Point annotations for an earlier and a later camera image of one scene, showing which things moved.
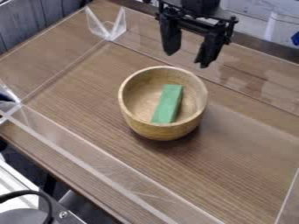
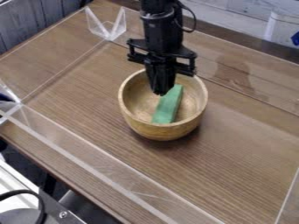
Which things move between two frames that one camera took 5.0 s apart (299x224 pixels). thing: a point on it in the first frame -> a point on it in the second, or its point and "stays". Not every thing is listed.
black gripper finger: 216,38 -> 165,78
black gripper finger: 172,30 -> 154,69
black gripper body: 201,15 -> 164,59
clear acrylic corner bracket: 98,28 stays
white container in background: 282,29 stays
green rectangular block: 169,103 stays
